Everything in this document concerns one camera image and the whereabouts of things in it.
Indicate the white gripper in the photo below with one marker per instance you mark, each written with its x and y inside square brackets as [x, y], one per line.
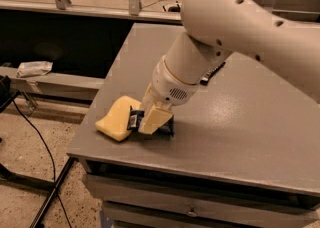
[168, 85]

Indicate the blue rxbar blueberry bar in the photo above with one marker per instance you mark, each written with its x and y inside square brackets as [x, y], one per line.
[136, 117]

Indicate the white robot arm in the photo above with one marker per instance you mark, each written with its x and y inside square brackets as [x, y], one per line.
[213, 30]

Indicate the yellow sponge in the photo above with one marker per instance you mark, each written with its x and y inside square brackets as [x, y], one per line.
[114, 124]

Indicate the black snack bar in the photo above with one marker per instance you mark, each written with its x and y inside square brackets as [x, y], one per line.
[207, 77]

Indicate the grey drawer cabinet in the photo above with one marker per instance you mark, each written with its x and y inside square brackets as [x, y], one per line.
[138, 198]

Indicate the grey low shelf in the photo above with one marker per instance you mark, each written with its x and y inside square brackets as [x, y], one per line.
[56, 84]

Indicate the black tripod leg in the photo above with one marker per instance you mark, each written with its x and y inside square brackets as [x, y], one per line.
[51, 188]

